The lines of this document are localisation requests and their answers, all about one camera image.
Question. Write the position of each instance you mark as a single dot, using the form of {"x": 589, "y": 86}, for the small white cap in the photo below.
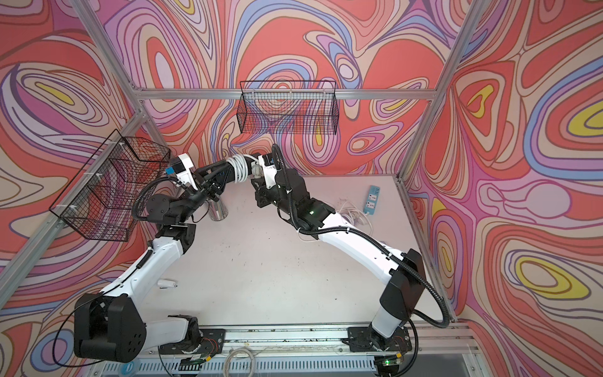
{"x": 166, "y": 284}

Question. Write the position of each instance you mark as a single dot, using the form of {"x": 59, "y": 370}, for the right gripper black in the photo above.
{"x": 261, "y": 192}

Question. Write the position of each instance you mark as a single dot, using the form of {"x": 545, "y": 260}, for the black wire basket back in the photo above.
{"x": 278, "y": 107}

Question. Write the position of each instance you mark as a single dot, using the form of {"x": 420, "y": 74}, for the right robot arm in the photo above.
{"x": 407, "y": 292}

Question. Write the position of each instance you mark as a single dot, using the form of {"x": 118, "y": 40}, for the black wire basket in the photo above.
{"x": 97, "y": 202}
{"x": 278, "y": 107}

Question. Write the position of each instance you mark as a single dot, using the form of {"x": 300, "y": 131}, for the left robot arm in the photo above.
{"x": 108, "y": 325}

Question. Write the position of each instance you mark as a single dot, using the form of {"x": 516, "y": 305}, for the black wire basket left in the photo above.
{"x": 97, "y": 202}

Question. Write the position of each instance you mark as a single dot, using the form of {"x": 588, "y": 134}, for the metal pen cup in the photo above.
{"x": 217, "y": 209}

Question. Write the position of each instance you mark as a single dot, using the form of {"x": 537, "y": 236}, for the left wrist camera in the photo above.
{"x": 181, "y": 168}

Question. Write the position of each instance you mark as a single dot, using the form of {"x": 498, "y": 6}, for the black power strip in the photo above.
{"x": 242, "y": 167}

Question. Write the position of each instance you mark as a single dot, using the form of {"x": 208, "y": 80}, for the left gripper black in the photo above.
{"x": 206, "y": 188}

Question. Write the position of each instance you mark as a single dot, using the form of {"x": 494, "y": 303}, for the blue power strip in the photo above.
{"x": 350, "y": 213}

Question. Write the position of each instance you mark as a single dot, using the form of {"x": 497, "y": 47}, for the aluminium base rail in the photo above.
{"x": 305, "y": 350}

